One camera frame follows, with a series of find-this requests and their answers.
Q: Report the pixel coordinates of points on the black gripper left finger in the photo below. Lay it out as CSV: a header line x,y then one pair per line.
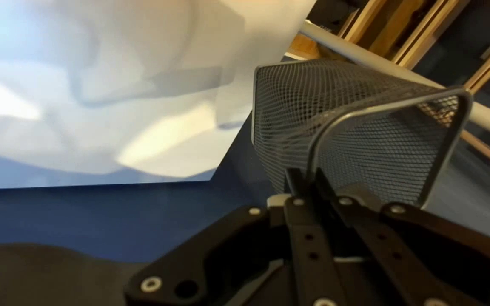
x,y
301,255

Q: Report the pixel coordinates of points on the wooden slat frame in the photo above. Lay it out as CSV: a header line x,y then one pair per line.
x,y
420,39

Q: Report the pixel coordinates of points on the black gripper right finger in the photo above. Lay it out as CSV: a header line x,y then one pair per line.
x,y
425,260

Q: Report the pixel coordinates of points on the black mesh organiser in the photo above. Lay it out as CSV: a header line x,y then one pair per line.
x,y
289,112

